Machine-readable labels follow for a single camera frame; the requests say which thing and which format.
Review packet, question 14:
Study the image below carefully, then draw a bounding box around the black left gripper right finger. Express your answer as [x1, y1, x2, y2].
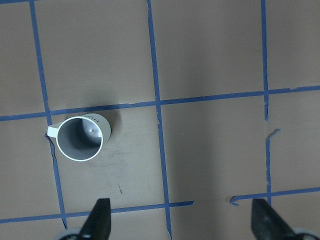
[250, 198, 295, 240]

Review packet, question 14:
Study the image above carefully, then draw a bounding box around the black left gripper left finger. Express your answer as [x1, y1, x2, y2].
[78, 198, 111, 238]

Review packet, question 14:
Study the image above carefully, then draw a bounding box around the white plastic mug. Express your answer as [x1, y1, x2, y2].
[47, 113, 112, 162]

